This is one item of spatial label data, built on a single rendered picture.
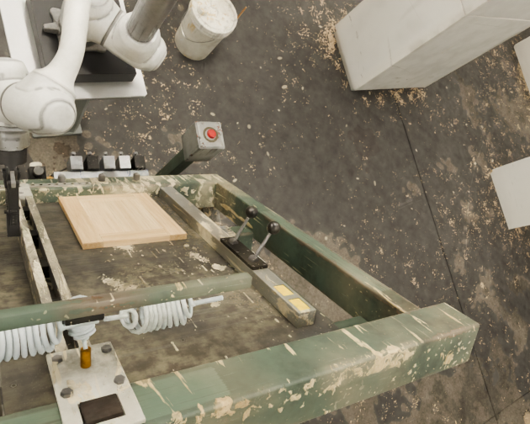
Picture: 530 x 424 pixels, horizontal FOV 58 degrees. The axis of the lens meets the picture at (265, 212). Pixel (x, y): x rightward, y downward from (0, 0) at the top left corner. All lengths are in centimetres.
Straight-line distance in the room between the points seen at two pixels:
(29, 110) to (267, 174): 228
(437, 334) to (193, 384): 52
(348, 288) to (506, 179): 369
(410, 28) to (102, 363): 313
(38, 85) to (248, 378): 74
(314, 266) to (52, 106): 83
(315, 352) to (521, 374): 397
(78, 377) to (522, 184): 441
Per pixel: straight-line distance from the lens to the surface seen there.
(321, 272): 142
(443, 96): 482
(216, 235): 147
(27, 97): 114
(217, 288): 74
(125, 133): 292
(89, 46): 211
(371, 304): 128
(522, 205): 487
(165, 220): 161
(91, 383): 79
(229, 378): 81
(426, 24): 350
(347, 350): 92
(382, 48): 373
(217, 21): 308
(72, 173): 199
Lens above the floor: 262
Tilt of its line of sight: 57 degrees down
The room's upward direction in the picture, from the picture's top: 65 degrees clockwise
